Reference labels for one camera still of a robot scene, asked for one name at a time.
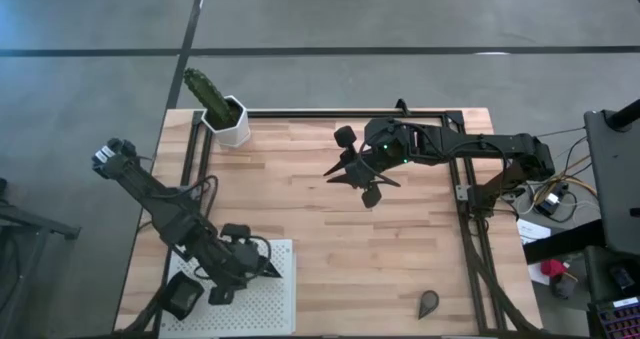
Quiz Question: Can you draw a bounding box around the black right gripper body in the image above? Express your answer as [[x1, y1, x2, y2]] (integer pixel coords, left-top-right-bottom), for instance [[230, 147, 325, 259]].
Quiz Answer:
[[350, 151, 390, 189]]

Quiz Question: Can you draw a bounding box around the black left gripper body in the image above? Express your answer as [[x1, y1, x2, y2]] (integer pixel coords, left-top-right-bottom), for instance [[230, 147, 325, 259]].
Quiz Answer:
[[215, 241, 264, 286]]

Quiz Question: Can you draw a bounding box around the black deep square mini bowl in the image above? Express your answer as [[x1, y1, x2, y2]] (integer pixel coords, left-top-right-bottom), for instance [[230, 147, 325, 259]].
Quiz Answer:
[[159, 271, 206, 322]]

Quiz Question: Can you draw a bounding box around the black teardrop mini plate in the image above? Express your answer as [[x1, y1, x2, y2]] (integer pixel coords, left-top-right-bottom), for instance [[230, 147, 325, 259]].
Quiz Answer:
[[417, 289, 441, 321]]

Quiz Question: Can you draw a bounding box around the white perforated metal shelf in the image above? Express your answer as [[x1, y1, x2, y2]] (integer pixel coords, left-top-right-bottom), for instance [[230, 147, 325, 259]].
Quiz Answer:
[[158, 238, 297, 338]]

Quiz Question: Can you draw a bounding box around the white hexagonal plant pot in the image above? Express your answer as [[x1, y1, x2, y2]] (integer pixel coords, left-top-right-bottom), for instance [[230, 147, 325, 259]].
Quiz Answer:
[[200, 94, 251, 149]]

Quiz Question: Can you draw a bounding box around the green cactus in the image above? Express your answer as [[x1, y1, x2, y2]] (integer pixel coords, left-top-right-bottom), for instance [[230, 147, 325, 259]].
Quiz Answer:
[[182, 67, 236, 130]]

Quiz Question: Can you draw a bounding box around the white paper sheet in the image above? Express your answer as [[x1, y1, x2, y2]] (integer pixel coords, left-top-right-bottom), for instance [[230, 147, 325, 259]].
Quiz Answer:
[[527, 261, 556, 286], [516, 217, 552, 245]]

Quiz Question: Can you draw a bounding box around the dark metal stand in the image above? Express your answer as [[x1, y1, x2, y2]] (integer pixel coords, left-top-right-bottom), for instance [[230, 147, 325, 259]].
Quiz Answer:
[[0, 177, 82, 339]]

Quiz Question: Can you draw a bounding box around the red cloth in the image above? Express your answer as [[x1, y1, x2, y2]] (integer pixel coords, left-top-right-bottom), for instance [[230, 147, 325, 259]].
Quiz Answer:
[[539, 258, 569, 279]]

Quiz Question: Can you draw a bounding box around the black floor board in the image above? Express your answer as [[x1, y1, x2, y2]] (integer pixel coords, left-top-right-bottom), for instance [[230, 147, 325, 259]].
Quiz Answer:
[[522, 218, 607, 265]]

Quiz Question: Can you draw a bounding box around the grey cloth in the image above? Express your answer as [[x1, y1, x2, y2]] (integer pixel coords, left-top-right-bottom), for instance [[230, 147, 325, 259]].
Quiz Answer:
[[549, 272, 580, 301]]

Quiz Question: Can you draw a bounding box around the grey metal cabinet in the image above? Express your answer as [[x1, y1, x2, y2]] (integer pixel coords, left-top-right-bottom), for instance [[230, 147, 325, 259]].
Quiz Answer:
[[583, 108, 640, 256]]

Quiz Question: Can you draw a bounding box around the black box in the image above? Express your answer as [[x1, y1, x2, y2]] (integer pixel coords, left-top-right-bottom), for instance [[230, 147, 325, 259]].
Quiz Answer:
[[583, 245, 640, 303]]

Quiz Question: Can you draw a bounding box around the black pole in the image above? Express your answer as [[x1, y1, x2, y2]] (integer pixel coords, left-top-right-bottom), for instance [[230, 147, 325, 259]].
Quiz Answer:
[[606, 97, 640, 132]]

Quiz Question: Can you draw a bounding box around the blue parts organizer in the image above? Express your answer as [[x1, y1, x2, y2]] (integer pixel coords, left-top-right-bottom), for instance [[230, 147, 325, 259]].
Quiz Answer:
[[586, 295, 640, 339]]

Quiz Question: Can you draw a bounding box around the black aluminium table frame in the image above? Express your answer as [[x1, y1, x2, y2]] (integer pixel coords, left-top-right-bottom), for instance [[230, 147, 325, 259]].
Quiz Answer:
[[115, 107, 542, 336]]

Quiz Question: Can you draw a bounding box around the thin black floor cable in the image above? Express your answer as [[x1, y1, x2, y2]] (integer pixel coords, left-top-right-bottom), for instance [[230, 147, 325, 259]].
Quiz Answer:
[[537, 126, 587, 139]]

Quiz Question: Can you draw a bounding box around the yellow cable bundle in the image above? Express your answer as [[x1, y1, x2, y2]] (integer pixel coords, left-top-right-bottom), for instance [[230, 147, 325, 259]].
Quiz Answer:
[[529, 171, 599, 200]]

